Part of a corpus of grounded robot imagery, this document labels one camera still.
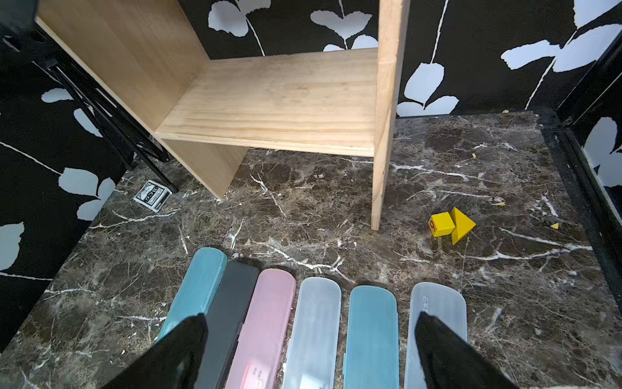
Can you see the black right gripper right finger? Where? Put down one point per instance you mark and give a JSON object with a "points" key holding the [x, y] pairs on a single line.
{"points": [[448, 361]]}

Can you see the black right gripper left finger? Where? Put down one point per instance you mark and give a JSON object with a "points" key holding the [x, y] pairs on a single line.
{"points": [[173, 362]]}

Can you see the clear frosted pencil case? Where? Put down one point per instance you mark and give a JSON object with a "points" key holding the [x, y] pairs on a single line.
{"points": [[436, 300]]}

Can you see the black pencil case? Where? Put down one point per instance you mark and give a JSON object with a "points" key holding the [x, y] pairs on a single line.
{"points": [[224, 320]]}

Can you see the light blue pencil case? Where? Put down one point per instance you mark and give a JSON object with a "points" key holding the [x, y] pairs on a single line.
{"points": [[197, 289]]}

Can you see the teal pencil case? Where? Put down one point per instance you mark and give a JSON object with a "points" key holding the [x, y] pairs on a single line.
{"points": [[371, 358]]}

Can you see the pink pencil case shelf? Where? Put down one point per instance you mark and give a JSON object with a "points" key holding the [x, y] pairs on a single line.
{"points": [[259, 348]]}

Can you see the wooden two-tier shelf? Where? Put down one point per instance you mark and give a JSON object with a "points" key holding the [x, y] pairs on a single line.
{"points": [[208, 113]]}

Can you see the yellow small block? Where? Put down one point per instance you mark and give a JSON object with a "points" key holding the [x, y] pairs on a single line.
{"points": [[454, 223]]}

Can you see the black music stand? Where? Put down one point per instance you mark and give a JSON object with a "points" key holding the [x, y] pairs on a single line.
{"points": [[108, 117]]}

